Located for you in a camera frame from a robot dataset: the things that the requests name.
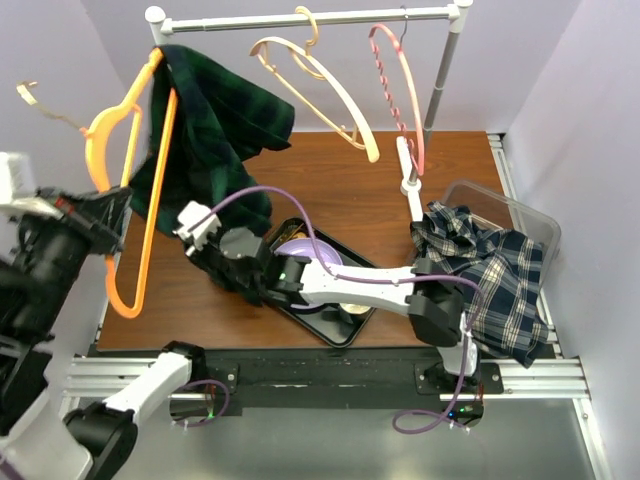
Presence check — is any orange hanger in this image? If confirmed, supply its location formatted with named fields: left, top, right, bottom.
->
left=15, top=47, right=180, bottom=320

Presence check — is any dark green plaid skirt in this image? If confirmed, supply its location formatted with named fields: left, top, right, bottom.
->
left=129, top=44, right=295, bottom=236

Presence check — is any beige hanger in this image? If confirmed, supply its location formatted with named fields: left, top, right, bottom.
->
left=248, top=5, right=381, bottom=164

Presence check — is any navy white plaid skirt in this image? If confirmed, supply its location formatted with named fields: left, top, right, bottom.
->
left=410, top=201, right=549, bottom=368

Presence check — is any pink hanger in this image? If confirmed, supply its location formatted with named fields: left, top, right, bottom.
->
left=368, top=5, right=426, bottom=178

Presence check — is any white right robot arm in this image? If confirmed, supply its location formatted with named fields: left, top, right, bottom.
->
left=177, top=224, right=481, bottom=393

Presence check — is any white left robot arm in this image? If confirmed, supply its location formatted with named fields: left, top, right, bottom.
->
left=1, top=187, right=207, bottom=479

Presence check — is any gold cutlery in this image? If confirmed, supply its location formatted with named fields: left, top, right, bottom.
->
left=269, top=218, right=306, bottom=248

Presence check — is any purple plate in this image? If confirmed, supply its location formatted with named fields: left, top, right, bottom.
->
left=275, top=238, right=343, bottom=265

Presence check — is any black tray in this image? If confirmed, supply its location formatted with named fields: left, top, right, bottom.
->
left=267, top=217, right=375, bottom=348

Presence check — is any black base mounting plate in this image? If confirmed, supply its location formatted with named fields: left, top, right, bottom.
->
left=170, top=347, right=504, bottom=419

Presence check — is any dark green cream mug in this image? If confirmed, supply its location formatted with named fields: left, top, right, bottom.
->
left=338, top=303, right=374, bottom=325

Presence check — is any clear plastic bin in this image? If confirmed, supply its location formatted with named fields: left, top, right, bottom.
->
left=440, top=180, right=561, bottom=276

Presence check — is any white metal clothes rack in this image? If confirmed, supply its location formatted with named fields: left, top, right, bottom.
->
left=144, top=0, right=474, bottom=226

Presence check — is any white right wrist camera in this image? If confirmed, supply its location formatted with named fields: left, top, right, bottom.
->
left=174, top=201, right=221, bottom=256

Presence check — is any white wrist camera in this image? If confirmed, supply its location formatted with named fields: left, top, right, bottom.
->
left=1, top=152, right=36, bottom=212
left=174, top=201, right=221, bottom=256

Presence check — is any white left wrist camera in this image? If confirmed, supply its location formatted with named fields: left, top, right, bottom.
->
left=1, top=152, right=36, bottom=212

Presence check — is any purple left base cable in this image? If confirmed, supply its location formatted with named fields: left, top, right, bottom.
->
left=169, top=378, right=232, bottom=429

